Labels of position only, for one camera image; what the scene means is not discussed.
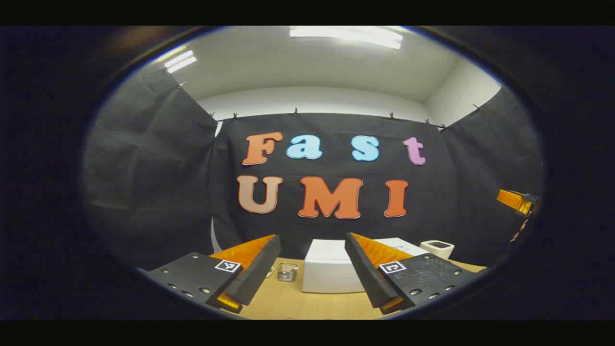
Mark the white microwave oven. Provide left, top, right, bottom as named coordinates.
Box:
left=302, top=238, right=428, bottom=294

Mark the metal mesh holder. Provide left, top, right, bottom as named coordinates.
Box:
left=277, top=262, right=298, bottom=283

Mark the white toaster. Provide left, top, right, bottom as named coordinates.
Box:
left=420, top=240, right=455, bottom=260

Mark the black backdrop cloth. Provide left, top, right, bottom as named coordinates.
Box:
left=82, top=62, right=546, bottom=270

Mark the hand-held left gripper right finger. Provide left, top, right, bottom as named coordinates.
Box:
left=344, top=233, right=481, bottom=315

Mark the small ceiling light panel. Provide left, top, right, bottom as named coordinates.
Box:
left=163, top=49, right=197, bottom=74

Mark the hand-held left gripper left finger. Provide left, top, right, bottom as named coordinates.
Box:
left=137, top=234, right=282, bottom=314

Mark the long ceiling light panel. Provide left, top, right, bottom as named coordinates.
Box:
left=290, top=26, right=403, bottom=50

